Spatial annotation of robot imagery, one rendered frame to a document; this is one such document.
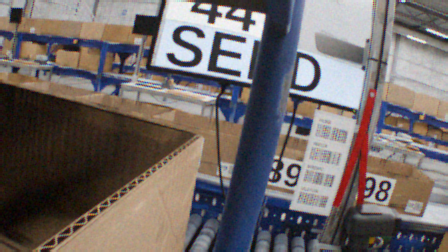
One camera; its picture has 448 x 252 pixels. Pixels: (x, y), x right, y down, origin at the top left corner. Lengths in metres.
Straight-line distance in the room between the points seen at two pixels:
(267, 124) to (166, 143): 0.07
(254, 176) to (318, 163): 0.43
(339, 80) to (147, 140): 0.59
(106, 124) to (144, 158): 0.04
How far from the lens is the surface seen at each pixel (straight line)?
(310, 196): 0.69
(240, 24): 0.69
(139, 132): 0.24
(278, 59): 0.24
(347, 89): 0.78
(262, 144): 0.24
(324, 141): 0.66
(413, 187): 1.43
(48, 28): 7.58
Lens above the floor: 1.28
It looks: 9 degrees down
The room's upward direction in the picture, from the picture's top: 12 degrees clockwise
